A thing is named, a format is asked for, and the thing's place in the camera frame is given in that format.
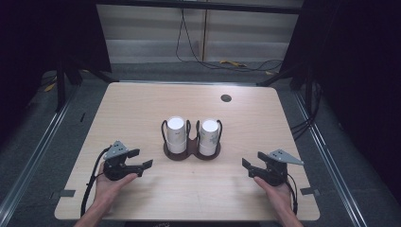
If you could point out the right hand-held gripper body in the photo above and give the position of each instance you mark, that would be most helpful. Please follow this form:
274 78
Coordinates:
275 171

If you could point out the stack of floral paper cups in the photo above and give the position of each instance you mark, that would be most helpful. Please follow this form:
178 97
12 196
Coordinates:
176 134
209 137

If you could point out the metal floor rail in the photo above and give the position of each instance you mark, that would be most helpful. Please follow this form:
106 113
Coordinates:
334 164
34 151

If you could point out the black metal stand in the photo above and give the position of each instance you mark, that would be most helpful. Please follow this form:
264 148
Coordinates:
60 91
309 91

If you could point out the black overhead bar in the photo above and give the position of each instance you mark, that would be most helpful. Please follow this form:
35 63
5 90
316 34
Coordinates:
201 6

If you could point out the yellow floor scrap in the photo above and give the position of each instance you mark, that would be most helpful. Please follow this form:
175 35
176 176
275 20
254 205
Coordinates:
232 63
49 87

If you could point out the person's right hand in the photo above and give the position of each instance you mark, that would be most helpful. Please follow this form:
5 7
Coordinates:
277 197

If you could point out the dark round table grommet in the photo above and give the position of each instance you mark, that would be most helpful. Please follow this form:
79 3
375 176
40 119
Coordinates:
226 98

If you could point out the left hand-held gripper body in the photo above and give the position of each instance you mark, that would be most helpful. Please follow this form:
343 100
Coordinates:
115 168

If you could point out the black curtain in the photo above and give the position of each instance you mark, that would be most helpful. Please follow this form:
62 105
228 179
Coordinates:
356 63
38 41

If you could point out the grey tape strip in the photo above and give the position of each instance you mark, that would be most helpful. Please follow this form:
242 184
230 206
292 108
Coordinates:
64 193
309 191

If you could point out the person's left hand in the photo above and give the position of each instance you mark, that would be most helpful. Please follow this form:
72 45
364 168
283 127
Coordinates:
105 192

